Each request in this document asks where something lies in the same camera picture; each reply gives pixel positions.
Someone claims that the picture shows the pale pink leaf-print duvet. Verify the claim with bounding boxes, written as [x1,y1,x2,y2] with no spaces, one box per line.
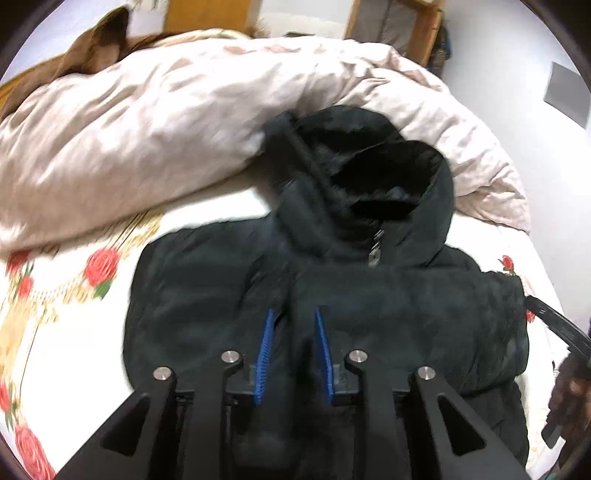
[0,28,532,252]

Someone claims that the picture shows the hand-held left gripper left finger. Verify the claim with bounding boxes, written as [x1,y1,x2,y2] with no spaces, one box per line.
[55,307,278,480]

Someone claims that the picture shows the dark hanging bag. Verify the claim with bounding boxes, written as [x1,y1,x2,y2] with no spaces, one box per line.
[427,25,452,78]

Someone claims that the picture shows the grey wall panel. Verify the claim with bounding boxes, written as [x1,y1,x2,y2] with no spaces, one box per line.
[544,61,585,125]

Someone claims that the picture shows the wooden board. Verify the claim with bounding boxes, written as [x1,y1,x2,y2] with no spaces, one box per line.
[164,0,260,37]

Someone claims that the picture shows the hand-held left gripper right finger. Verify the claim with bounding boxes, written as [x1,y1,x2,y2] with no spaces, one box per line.
[314,305,532,480]

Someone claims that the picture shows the wooden frame cabinet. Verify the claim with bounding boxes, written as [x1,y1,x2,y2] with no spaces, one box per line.
[344,0,448,66]

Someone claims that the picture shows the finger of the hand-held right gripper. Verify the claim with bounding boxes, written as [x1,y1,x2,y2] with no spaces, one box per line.
[525,295,591,358]

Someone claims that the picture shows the brown cloth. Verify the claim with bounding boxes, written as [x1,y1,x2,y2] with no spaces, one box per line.
[0,8,163,121]

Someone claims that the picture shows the black hooded puffer jacket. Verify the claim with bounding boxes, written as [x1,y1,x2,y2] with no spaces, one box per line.
[122,105,532,480]

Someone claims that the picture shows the white rose-print bed sheet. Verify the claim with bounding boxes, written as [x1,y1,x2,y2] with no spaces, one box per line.
[0,173,575,480]

